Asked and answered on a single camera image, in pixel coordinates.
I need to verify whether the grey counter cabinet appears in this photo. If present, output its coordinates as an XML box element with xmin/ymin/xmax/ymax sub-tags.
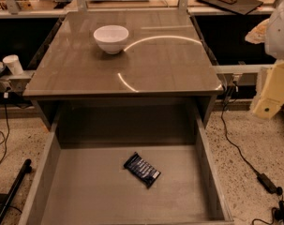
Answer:
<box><xmin>23</xmin><ymin>9</ymin><xmax>223</xmax><ymax>121</ymax></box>

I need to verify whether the black cable left floor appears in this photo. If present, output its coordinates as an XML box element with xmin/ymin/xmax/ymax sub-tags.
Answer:
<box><xmin>0</xmin><ymin>92</ymin><xmax>11</xmax><ymax>173</ymax></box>

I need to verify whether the black plug bottom right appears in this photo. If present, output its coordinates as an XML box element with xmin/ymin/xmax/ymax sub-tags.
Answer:
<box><xmin>251</xmin><ymin>200</ymin><xmax>284</xmax><ymax>225</ymax></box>

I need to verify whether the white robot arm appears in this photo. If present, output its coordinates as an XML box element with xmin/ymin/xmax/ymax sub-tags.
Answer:
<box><xmin>251</xmin><ymin>0</ymin><xmax>284</xmax><ymax>119</ymax></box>

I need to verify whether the grey open drawer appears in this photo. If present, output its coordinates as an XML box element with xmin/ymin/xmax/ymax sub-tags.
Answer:
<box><xmin>20</xmin><ymin>99</ymin><xmax>234</xmax><ymax>225</ymax></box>

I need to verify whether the black power adapter with cable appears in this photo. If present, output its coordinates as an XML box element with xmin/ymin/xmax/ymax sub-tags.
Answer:
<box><xmin>220</xmin><ymin>83</ymin><xmax>283</xmax><ymax>196</ymax></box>

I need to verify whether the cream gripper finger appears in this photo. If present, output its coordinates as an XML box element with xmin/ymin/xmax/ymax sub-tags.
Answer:
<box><xmin>250</xmin><ymin>60</ymin><xmax>284</xmax><ymax>119</ymax></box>

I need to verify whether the black metal stand leg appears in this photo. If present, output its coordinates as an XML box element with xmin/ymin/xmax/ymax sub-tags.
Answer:
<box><xmin>0</xmin><ymin>159</ymin><xmax>32</xmax><ymax>225</ymax></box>

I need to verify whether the black flat panel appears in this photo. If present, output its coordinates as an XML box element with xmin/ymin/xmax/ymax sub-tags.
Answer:
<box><xmin>196</xmin><ymin>0</ymin><xmax>262</xmax><ymax>15</ymax></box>

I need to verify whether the dark blue snack bar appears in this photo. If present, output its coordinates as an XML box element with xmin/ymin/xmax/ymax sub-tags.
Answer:
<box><xmin>124</xmin><ymin>153</ymin><xmax>161</xmax><ymax>188</ymax></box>

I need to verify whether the white paper cup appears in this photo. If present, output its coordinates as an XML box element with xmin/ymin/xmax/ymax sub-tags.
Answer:
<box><xmin>3</xmin><ymin>54</ymin><xmax>23</xmax><ymax>75</ymax></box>

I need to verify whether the white ceramic bowl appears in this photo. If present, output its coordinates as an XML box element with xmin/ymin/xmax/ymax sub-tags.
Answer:
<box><xmin>93</xmin><ymin>25</ymin><xmax>129</xmax><ymax>54</ymax></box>

